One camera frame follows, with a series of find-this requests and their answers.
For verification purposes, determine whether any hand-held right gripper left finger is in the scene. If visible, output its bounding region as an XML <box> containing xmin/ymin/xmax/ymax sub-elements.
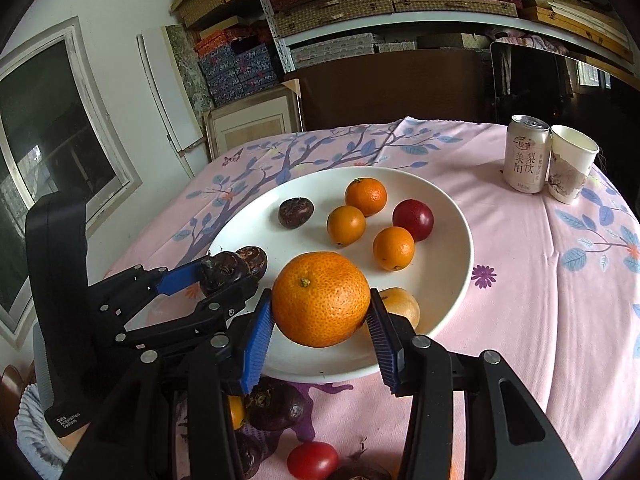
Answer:
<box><xmin>65</xmin><ymin>289</ymin><xmax>276</xmax><ymax>480</ymax></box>

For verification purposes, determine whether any large orange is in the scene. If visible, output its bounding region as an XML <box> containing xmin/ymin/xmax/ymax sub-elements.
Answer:
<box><xmin>271</xmin><ymin>251</ymin><xmax>372</xmax><ymax>348</ymax></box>

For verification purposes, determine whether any white metal shelf rack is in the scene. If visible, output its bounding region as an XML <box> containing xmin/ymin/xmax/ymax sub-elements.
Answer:
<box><xmin>245</xmin><ymin>0</ymin><xmax>636</xmax><ymax>76</ymax></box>

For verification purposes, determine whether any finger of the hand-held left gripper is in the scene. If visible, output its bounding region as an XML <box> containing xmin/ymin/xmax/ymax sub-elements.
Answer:
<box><xmin>87</xmin><ymin>259</ymin><xmax>207</xmax><ymax>329</ymax></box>
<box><xmin>114</xmin><ymin>275</ymin><xmax>261</xmax><ymax>348</ymax></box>

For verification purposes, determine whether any white-framed window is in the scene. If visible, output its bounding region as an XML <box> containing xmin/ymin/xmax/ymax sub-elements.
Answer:
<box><xmin>0</xmin><ymin>16</ymin><xmax>143</xmax><ymax>351</ymax></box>

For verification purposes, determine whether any white plate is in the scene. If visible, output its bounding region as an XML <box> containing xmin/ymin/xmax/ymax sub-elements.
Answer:
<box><xmin>206</xmin><ymin>167</ymin><xmax>475</xmax><ymax>380</ymax></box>

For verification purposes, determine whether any marble-pattern slab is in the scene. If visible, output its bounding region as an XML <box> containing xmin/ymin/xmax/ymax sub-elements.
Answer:
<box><xmin>166</xmin><ymin>24</ymin><xmax>216</xmax><ymax>116</ymax></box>

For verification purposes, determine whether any brown board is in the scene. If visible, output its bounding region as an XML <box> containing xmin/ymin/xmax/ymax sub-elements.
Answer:
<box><xmin>282</xmin><ymin>50</ymin><xmax>493</xmax><ymax>131</ymax></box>

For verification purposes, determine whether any white paper cup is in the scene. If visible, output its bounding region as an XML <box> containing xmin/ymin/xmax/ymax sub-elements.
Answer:
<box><xmin>546</xmin><ymin>124</ymin><xmax>600</xmax><ymax>205</ymax></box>

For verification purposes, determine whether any pink drink can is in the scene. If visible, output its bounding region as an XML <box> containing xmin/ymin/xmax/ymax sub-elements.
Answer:
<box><xmin>501</xmin><ymin>114</ymin><xmax>551</xmax><ymax>194</ymax></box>

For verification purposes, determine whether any white board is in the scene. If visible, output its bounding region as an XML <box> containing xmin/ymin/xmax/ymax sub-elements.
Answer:
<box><xmin>137</xmin><ymin>25</ymin><xmax>206</xmax><ymax>153</ymax></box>

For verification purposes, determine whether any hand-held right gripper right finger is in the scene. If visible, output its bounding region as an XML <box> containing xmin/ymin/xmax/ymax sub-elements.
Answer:
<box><xmin>366</xmin><ymin>287</ymin><xmax>583</xmax><ymax>480</ymax></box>

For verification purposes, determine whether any small yellowish orange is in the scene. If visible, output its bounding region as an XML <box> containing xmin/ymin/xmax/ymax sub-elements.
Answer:
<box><xmin>377</xmin><ymin>287</ymin><xmax>421</xmax><ymax>330</ymax></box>

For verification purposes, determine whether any black glossy panel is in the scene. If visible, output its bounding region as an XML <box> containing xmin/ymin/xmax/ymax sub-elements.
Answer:
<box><xmin>490</xmin><ymin>40</ymin><xmax>626</xmax><ymax>126</ymax></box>

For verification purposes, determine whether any bright red plum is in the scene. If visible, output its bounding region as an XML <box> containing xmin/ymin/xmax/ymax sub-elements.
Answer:
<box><xmin>286</xmin><ymin>441</ymin><xmax>340</xmax><ymax>480</ymax></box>

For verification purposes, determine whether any dark water chestnut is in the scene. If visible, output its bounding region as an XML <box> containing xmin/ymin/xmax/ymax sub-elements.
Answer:
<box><xmin>245</xmin><ymin>377</ymin><xmax>307</xmax><ymax>432</ymax></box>
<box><xmin>235</xmin><ymin>246</ymin><xmax>269</xmax><ymax>282</ymax></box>
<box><xmin>235</xmin><ymin>431</ymin><xmax>263</xmax><ymax>480</ymax></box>
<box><xmin>199</xmin><ymin>252</ymin><xmax>251</xmax><ymax>297</ymax></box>

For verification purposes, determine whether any small orange with green stem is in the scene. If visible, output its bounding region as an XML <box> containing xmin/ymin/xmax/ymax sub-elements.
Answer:
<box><xmin>344</xmin><ymin>177</ymin><xmax>388</xmax><ymax>217</ymax></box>

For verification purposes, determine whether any dark red plum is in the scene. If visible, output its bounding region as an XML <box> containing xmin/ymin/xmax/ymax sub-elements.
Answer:
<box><xmin>392</xmin><ymin>199</ymin><xmax>435</xmax><ymax>243</ymax></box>

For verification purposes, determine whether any stack of blue floral boxes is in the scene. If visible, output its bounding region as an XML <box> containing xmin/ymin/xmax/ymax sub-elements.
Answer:
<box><xmin>195</xmin><ymin>30</ymin><xmax>281</xmax><ymax>108</ymax></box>

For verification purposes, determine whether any stack of woven boxes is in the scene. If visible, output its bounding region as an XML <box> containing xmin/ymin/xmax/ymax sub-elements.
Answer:
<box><xmin>260</xmin><ymin>0</ymin><xmax>631</xmax><ymax>56</ymax></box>

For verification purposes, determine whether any small wrinkled dark fruit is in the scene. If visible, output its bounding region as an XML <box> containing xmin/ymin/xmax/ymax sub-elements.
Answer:
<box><xmin>278</xmin><ymin>198</ymin><xmax>315</xmax><ymax>229</ymax></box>

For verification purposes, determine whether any wooden picture frame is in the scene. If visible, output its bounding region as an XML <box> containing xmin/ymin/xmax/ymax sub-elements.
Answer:
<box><xmin>202</xmin><ymin>85</ymin><xmax>305</xmax><ymax>161</ymax></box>

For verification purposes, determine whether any pink printed tablecloth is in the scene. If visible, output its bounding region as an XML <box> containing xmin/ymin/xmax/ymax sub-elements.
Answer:
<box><xmin>102</xmin><ymin>117</ymin><xmax>640</xmax><ymax>480</ymax></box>

